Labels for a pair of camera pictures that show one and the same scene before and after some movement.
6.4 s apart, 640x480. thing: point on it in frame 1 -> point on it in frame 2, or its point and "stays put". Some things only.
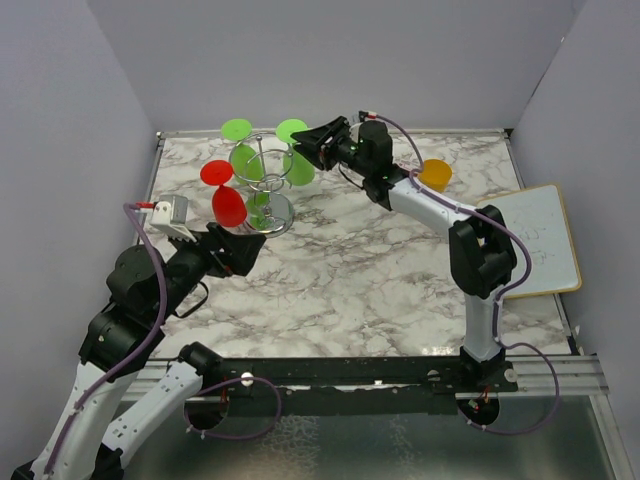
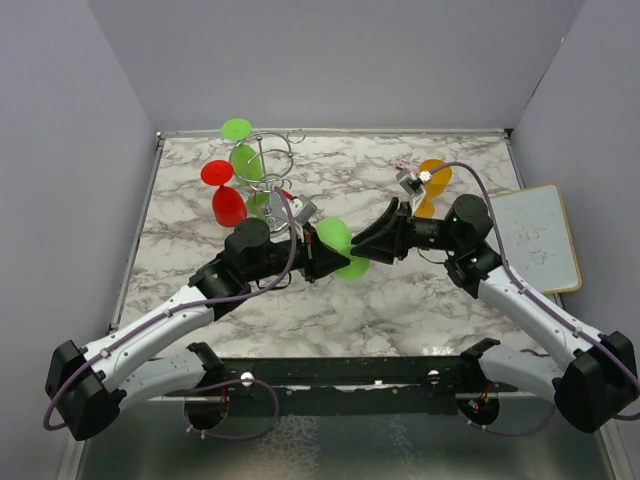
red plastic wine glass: (228, 204) stays put
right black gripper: (311, 144) -> (386, 250)
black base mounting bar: (357, 384) stays put
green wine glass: (246, 164) stays put
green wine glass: (299, 169) -> (337, 233)
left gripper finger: (238, 252) -> (325, 258)
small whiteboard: (540, 214) stays put
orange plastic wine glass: (436, 175) stays put
